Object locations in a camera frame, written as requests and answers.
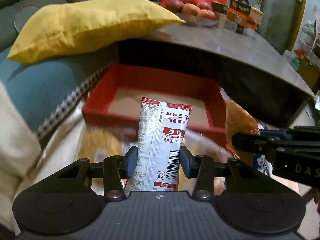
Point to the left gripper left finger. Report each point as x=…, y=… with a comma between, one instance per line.
x=116, y=168

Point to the white red spicy snack packet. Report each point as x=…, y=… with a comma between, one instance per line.
x=162, y=127

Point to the red cardboard tray box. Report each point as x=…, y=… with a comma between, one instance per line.
x=115, y=100

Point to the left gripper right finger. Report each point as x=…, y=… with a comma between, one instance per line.
x=200, y=167

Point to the orange black carton box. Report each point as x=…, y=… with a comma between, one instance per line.
x=242, y=14

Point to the cream fleece blanket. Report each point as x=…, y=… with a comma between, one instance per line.
x=20, y=150

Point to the brown sausage snack packet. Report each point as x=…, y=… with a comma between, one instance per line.
x=238, y=120

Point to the waffle biscuit clear packet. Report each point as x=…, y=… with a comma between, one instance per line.
x=96, y=144

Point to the dark coffee table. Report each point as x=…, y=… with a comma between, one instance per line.
x=247, y=67

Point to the teal houndstooth trim cushion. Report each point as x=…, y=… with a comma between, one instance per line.
x=45, y=92

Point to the yellow cushion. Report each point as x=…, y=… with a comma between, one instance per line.
x=84, y=27

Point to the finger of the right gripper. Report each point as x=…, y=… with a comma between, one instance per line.
x=258, y=142

